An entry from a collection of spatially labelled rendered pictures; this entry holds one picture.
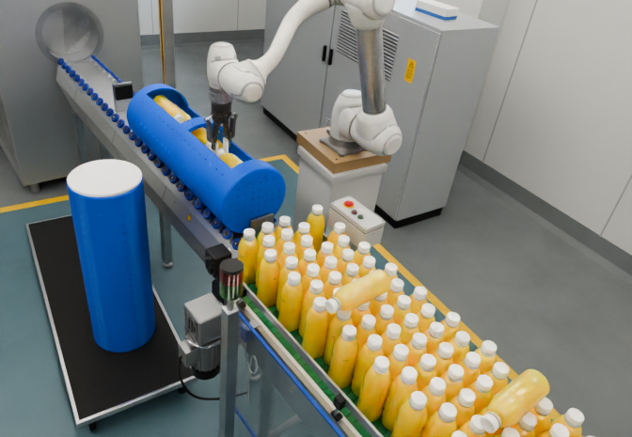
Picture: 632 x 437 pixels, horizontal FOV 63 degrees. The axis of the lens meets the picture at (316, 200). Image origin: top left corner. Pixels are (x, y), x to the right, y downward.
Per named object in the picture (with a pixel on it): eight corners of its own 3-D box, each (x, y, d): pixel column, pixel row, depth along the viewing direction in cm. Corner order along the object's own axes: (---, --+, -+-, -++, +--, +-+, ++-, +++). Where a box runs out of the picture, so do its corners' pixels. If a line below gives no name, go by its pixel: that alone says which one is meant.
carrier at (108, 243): (156, 348, 245) (154, 305, 268) (143, 195, 198) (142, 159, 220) (91, 357, 237) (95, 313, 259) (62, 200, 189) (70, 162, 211)
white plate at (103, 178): (142, 193, 197) (142, 195, 198) (141, 157, 219) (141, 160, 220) (63, 197, 189) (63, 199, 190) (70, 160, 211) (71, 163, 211)
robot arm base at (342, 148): (341, 131, 260) (343, 120, 257) (370, 149, 245) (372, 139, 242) (312, 137, 250) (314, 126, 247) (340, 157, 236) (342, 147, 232)
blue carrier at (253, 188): (183, 132, 261) (181, 79, 245) (283, 221, 207) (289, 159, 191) (129, 144, 245) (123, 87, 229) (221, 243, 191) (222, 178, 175)
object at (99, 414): (116, 223, 345) (114, 205, 337) (197, 396, 243) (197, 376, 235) (29, 242, 319) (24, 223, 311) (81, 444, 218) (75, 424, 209)
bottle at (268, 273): (252, 296, 176) (255, 255, 166) (269, 288, 180) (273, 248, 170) (263, 309, 171) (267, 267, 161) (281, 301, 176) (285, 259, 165)
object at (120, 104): (133, 107, 283) (130, 81, 275) (135, 110, 281) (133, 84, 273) (115, 111, 278) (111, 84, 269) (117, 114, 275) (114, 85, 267)
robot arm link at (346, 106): (349, 125, 253) (355, 83, 241) (371, 141, 241) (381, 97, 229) (322, 130, 244) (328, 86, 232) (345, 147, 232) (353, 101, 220)
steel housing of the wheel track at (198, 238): (104, 103, 353) (99, 54, 335) (288, 291, 220) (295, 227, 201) (60, 110, 337) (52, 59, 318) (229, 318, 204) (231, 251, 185)
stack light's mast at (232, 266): (234, 297, 148) (235, 254, 139) (245, 310, 144) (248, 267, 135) (214, 305, 144) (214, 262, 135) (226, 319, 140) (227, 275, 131)
